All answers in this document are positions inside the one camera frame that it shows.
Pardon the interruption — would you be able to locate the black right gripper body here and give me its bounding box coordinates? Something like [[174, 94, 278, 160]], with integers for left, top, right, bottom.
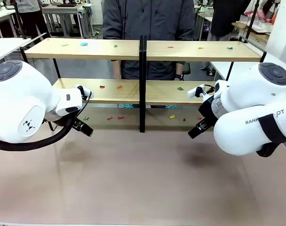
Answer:
[[198, 96, 219, 127]]

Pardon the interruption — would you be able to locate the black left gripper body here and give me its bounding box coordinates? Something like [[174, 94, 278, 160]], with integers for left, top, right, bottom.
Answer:
[[67, 108, 85, 125]]

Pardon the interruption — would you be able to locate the person's right forearm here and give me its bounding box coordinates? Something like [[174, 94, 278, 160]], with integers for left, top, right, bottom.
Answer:
[[112, 60, 122, 80]]

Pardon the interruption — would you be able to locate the white desk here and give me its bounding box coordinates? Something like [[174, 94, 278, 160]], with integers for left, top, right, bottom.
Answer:
[[210, 61, 263, 82]]

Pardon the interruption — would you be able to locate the wooden top background table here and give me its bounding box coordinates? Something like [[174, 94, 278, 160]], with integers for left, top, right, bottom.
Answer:
[[231, 21, 271, 43]]

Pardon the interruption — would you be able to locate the white side table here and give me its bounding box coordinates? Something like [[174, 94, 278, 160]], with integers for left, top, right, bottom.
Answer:
[[0, 37, 32, 64]]

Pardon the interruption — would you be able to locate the background person black coat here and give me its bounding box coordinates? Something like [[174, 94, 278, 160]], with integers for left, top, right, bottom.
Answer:
[[210, 0, 251, 42]]

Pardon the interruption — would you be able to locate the black stand pole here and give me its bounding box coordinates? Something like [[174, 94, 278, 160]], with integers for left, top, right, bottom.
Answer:
[[241, 0, 260, 44]]

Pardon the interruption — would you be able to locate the person in grey jacket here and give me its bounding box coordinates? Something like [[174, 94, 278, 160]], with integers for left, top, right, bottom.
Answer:
[[102, 0, 196, 81]]

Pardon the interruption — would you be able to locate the pink bag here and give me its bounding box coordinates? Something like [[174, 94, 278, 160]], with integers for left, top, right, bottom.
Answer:
[[255, 9, 267, 22]]

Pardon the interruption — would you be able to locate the background person grey shirt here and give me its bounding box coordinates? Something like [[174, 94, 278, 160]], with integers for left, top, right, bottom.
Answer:
[[16, 0, 51, 38]]

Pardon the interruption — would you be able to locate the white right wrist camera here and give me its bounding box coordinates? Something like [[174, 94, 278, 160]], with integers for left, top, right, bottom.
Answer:
[[187, 84, 215, 99]]

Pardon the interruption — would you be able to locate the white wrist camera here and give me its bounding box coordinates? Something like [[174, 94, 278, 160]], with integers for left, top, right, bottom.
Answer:
[[75, 84, 95, 99], [187, 84, 215, 99]]

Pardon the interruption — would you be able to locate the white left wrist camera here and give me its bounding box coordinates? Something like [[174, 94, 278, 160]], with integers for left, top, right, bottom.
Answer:
[[75, 84, 95, 99]]

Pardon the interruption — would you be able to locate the black cable sleeve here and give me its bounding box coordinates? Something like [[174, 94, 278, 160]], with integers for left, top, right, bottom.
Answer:
[[0, 116, 74, 152]]

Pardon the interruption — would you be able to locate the wooden shelf unit black frame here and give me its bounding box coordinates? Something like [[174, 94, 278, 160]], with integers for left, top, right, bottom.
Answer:
[[20, 37, 147, 133], [143, 35, 267, 133]]

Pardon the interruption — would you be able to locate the black arm strap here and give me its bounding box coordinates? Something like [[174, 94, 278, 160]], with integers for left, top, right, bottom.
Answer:
[[255, 113, 286, 158]]

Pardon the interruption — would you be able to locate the background workbench white frame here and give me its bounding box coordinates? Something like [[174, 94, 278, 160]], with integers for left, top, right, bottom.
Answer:
[[41, 3, 87, 38]]

